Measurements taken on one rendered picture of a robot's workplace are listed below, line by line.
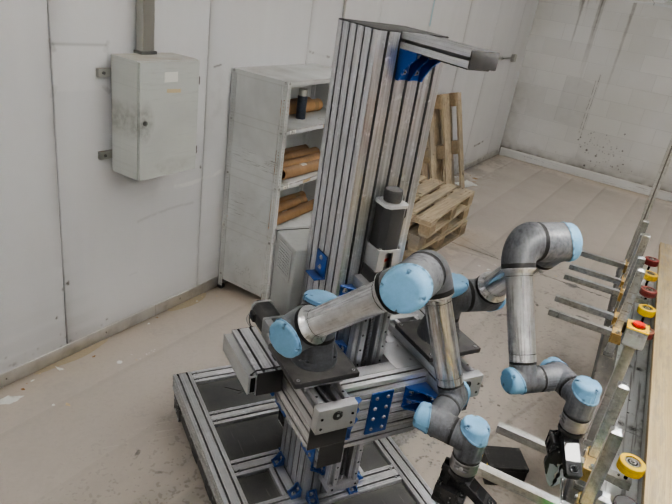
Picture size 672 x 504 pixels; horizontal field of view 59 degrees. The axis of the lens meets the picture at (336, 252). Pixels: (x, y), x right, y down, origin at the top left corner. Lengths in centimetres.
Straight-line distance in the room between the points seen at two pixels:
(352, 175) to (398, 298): 55
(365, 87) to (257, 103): 204
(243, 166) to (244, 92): 47
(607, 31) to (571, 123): 129
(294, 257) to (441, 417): 86
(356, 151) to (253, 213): 220
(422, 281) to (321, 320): 34
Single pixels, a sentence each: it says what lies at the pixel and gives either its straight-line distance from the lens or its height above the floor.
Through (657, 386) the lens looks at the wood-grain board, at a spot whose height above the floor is 90.
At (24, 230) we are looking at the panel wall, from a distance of 323.
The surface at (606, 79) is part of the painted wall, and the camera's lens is 937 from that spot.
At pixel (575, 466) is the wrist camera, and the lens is 183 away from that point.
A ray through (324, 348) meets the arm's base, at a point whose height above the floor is 111.
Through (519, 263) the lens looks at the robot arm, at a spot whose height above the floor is 150.
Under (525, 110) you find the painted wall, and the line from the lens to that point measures 963.
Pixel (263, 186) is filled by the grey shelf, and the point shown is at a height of 87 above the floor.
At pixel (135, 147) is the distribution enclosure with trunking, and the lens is 320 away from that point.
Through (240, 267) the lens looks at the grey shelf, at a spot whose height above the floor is 23.
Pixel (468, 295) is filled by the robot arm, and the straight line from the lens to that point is 207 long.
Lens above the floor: 214
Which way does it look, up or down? 25 degrees down
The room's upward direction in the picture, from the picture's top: 9 degrees clockwise
